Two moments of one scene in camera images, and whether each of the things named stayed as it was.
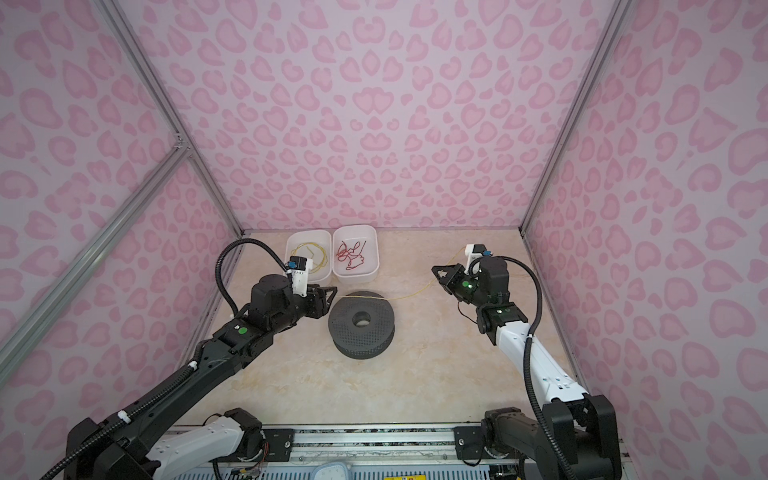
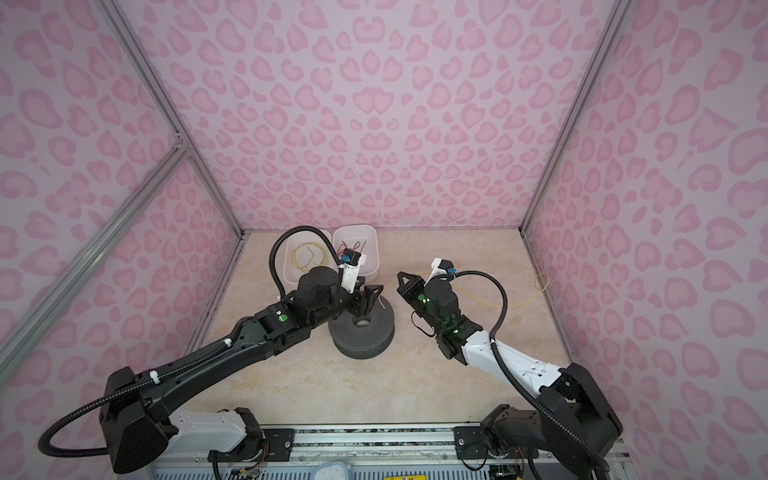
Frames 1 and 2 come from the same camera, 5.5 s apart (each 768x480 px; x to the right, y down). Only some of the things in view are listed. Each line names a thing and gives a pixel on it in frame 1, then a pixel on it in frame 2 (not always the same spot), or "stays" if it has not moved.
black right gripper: (454, 270) -> (411, 289)
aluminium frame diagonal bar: (27, 325) stays
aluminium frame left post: (137, 56) stays
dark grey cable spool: (362, 324) stays
